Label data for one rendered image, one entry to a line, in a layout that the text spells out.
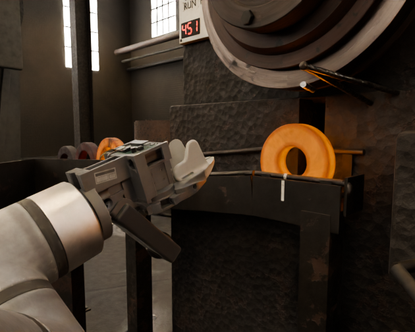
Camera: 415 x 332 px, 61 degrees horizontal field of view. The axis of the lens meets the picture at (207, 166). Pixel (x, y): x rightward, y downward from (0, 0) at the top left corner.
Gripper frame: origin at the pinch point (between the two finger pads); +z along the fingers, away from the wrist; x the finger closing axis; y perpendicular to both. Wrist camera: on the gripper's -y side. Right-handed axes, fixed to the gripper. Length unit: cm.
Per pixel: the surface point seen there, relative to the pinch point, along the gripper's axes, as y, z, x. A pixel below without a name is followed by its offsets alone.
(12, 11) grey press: 73, 80, 264
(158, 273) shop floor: -94, 48, 114
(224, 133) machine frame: -5.5, 30.9, 24.9
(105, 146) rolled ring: -8, 22, 74
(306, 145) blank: -5.1, 23.1, -3.3
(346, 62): 9.3, 25.4, -11.4
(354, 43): 11.9, 26.2, -12.7
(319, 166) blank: -8.7, 22.0, -6.0
